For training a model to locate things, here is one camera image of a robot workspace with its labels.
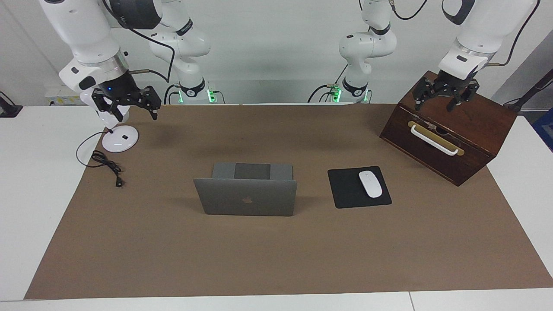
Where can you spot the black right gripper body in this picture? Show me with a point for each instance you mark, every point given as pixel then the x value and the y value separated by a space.
pixel 123 88

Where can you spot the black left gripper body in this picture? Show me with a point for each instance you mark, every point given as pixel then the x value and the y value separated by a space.
pixel 451 85

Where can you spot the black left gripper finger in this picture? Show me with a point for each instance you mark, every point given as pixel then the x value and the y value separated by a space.
pixel 468 90
pixel 423 91

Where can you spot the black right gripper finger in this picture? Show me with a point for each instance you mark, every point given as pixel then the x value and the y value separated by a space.
pixel 152 101
pixel 106 103

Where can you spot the grey aluminium laptop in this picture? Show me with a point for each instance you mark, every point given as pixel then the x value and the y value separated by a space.
pixel 246 198

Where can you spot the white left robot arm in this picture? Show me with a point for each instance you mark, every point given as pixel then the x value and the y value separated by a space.
pixel 484 26

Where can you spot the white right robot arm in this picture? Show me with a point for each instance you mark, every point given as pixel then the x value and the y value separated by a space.
pixel 82 26

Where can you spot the dark brown wooden box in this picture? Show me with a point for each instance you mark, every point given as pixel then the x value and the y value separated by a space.
pixel 466 116

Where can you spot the white desk lamp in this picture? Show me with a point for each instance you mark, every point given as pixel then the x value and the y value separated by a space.
pixel 121 140

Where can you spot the white power strip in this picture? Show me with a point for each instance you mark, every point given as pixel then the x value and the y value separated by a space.
pixel 65 97

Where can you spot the black tripod leg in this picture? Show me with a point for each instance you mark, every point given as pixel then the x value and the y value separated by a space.
pixel 529 95

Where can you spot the blue crate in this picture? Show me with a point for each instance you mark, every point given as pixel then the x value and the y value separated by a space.
pixel 545 127

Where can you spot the black clamp stand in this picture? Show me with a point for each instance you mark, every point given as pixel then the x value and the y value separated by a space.
pixel 6 110

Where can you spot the white computer mouse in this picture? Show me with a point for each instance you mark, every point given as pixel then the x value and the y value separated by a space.
pixel 370 184

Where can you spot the black mouse pad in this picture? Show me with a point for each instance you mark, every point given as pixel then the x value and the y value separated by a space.
pixel 345 190

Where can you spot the brown table mat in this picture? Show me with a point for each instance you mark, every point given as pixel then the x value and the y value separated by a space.
pixel 276 255

